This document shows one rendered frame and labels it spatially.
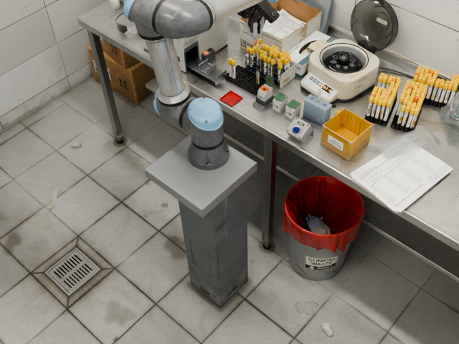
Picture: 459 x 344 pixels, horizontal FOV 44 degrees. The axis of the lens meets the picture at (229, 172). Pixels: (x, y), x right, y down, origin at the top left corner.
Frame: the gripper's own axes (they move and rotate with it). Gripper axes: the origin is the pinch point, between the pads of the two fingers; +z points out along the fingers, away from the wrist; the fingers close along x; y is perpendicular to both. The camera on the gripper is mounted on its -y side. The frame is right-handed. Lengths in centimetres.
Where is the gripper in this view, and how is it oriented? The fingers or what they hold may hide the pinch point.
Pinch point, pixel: (257, 36)
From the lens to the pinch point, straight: 223.7
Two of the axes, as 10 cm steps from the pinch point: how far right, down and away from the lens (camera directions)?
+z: 0.3, 6.5, 7.6
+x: -6.7, 5.8, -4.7
